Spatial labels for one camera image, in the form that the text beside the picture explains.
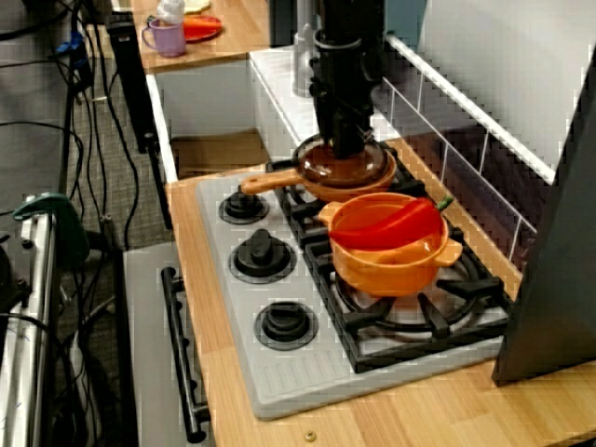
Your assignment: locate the grey toy stove plate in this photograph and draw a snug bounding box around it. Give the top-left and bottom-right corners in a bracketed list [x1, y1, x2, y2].
[195, 171, 513, 423]

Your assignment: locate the black stove knob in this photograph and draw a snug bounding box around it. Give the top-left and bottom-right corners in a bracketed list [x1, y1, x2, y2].
[218, 190, 271, 225]
[228, 227, 298, 285]
[253, 301, 320, 353]

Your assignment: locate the small white toy figure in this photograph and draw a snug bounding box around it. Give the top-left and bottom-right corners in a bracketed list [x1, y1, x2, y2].
[156, 0, 187, 24]

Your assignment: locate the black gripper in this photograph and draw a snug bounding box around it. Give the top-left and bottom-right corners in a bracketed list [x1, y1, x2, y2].
[309, 44, 376, 159]

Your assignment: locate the blue cable connector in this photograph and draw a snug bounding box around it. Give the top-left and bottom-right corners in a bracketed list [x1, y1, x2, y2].
[55, 32, 88, 60]

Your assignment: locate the red plastic plate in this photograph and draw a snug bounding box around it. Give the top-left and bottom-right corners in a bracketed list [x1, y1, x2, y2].
[183, 14, 224, 44]

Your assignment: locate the white toy sink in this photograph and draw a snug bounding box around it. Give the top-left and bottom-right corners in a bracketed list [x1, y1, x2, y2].
[146, 44, 397, 185]

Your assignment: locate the black vertical stand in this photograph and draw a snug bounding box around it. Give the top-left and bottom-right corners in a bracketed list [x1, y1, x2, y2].
[105, 11, 159, 155]

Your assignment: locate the orange toy frying pan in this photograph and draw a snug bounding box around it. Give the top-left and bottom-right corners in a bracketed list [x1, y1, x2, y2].
[239, 139, 398, 204]

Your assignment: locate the black slanted panel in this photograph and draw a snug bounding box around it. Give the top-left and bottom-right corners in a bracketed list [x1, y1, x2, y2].
[492, 60, 596, 387]

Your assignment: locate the brown glass lid yellow knob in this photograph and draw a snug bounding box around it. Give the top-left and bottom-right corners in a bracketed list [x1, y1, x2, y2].
[292, 134, 390, 188]

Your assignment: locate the black burner grate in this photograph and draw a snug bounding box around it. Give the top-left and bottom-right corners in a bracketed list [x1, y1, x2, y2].
[305, 227, 516, 376]
[265, 142, 427, 248]

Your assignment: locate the white toy oven front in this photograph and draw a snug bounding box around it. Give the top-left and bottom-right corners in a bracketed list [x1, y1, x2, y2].
[123, 246, 215, 447]

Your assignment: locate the red toy pepper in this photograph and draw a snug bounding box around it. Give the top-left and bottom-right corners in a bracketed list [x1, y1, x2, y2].
[328, 195, 454, 251]

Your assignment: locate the aluminium frame rail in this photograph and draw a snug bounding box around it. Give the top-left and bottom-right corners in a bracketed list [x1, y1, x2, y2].
[0, 199, 61, 447]

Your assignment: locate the black cable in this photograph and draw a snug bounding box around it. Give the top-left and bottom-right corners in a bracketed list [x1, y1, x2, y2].
[0, 7, 71, 43]
[95, 22, 142, 251]

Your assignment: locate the orange toy pot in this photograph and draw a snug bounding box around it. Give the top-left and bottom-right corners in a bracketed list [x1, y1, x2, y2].
[318, 192, 464, 299]

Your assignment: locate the purple plastic cup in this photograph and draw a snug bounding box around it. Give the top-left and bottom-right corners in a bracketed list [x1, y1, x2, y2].
[141, 18, 187, 59]

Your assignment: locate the black oven door handle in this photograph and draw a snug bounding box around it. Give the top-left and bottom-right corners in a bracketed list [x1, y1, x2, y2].
[160, 266, 210, 443]

